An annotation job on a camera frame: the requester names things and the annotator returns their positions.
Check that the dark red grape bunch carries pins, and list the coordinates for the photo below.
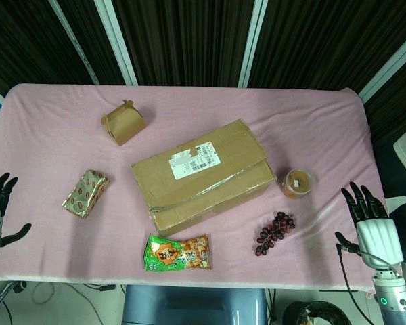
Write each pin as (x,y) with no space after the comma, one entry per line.
(274,230)

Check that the chrome table leg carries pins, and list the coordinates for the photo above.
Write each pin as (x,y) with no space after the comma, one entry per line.
(0,301)

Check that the green snack bag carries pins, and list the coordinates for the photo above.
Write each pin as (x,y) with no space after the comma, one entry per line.
(176,254)

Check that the large cardboard shipping box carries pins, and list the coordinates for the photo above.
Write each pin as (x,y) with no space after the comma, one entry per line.
(196,183)

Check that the white frame post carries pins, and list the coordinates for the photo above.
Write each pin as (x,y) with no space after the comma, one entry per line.
(73,40)
(116,40)
(389,69)
(252,40)

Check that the gold foil snack packet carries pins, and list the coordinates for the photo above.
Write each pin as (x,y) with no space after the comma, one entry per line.
(86,194)

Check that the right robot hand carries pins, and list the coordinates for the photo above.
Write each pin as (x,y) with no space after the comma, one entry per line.
(379,237)

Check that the small kraft gable box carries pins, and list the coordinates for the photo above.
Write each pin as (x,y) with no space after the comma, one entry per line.
(125,123)

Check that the clear jar orange contents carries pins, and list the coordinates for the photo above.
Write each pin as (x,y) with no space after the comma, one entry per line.
(297,184)

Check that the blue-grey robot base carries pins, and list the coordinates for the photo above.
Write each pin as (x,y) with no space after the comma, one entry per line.
(189,304)

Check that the black power adapter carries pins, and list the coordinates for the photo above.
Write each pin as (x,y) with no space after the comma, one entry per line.
(107,288)

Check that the black waste bin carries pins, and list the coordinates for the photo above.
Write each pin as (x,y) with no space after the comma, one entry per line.
(311,315)

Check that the pink table cloth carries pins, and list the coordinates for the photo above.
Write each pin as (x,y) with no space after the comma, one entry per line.
(54,135)

